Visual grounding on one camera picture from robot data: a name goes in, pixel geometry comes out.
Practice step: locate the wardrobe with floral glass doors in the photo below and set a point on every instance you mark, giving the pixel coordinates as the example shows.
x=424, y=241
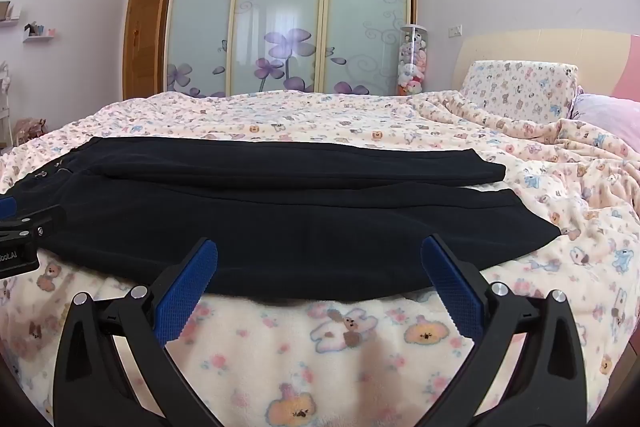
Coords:
x=280, y=7

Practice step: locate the pink frilly bag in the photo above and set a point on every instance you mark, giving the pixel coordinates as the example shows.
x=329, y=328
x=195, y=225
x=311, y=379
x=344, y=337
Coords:
x=30, y=128

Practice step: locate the white wall socket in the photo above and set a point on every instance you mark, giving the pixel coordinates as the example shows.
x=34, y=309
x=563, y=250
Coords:
x=455, y=31

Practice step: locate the printed fleece blanket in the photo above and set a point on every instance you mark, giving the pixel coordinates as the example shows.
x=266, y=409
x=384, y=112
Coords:
x=350, y=357

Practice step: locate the black pants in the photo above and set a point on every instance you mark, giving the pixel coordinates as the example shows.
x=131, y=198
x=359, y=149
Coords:
x=275, y=227

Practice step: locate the clear cylinder of plush toys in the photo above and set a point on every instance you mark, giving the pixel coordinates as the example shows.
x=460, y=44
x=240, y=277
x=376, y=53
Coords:
x=413, y=62

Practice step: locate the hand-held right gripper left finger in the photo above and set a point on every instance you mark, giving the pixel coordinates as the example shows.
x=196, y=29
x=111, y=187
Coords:
x=190, y=287

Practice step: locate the lilac pillow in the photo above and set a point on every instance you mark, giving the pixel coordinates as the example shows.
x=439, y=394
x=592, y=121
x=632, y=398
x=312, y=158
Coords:
x=605, y=112

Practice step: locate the wooden door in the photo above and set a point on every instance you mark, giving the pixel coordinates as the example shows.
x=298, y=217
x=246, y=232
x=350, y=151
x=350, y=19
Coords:
x=142, y=47

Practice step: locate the beige and pink headboard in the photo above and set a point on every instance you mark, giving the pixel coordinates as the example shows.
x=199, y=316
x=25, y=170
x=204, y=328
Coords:
x=525, y=47

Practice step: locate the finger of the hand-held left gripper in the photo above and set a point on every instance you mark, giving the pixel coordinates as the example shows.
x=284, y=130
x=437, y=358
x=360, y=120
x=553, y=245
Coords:
x=35, y=224
x=7, y=208

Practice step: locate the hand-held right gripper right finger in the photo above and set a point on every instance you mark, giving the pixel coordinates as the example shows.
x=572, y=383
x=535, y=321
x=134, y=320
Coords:
x=450, y=282

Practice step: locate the white rack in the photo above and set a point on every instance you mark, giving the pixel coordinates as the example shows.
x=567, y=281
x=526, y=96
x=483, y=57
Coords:
x=4, y=107

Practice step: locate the small white wall shelf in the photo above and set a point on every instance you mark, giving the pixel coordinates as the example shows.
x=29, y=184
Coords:
x=37, y=38

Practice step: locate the printed pillow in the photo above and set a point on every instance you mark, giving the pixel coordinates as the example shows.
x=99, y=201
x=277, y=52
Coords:
x=515, y=87

